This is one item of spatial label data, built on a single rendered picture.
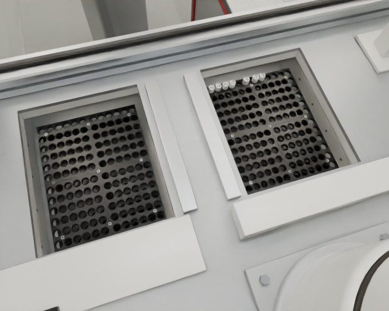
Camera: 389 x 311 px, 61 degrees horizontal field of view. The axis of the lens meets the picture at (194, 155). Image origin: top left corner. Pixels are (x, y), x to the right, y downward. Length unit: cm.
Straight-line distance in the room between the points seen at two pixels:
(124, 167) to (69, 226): 13
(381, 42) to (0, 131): 68
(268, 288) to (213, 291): 7
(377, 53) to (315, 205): 35
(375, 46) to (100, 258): 61
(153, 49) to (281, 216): 34
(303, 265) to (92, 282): 28
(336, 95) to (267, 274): 34
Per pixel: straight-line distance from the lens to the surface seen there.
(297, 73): 73
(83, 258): 49
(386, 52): 72
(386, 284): 31
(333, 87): 65
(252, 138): 63
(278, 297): 48
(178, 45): 58
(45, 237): 62
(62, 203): 57
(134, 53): 57
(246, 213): 47
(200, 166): 52
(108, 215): 55
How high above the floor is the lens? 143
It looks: 67 degrees down
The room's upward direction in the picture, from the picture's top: 8 degrees clockwise
